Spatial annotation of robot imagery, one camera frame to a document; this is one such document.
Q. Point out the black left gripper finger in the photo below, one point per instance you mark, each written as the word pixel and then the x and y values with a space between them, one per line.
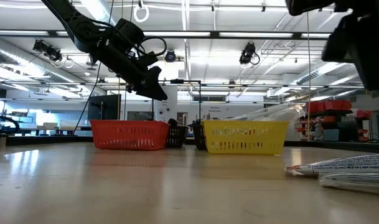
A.
pixel 153 88

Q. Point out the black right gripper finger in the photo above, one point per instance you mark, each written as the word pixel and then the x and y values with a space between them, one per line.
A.
pixel 304 7

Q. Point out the black monitor on stand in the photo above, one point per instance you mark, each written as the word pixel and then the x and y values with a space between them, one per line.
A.
pixel 109 107

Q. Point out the red plastic basket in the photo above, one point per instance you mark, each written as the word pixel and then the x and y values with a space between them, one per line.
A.
pixel 127 133

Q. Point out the black plastic basket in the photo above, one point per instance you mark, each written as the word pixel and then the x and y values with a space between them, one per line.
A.
pixel 176 137
pixel 198 137

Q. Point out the bin rack with red bins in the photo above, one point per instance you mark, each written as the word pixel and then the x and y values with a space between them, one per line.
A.
pixel 329 105

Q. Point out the yellow plastic basket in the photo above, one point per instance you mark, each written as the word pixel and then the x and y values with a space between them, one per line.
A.
pixel 245 137

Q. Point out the black tube stand frame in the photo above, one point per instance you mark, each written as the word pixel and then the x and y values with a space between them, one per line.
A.
pixel 180 81

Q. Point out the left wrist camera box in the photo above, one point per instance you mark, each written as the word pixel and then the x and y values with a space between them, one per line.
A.
pixel 128 31

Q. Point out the black ceiling camera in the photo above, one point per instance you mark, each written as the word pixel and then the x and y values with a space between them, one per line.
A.
pixel 248 51
pixel 170 56
pixel 50 53

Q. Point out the silver air duct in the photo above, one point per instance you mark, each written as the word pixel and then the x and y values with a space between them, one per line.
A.
pixel 21 60
pixel 320 73

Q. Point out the black overhead frame bar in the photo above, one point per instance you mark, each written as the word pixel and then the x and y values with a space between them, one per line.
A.
pixel 215 34

